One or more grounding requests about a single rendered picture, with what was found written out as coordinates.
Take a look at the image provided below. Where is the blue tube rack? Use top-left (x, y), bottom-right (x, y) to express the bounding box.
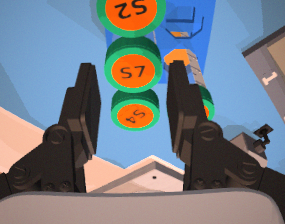
top-left (154, 0), bottom-right (216, 75)

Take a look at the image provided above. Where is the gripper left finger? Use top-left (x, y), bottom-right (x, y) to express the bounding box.
top-left (0, 62), bottom-right (101, 200)

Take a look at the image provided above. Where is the blue flat mat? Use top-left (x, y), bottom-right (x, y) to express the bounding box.
top-left (0, 0), bottom-right (285, 174)

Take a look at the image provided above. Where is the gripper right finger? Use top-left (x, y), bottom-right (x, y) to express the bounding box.
top-left (166, 60), bottom-right (285, 223)

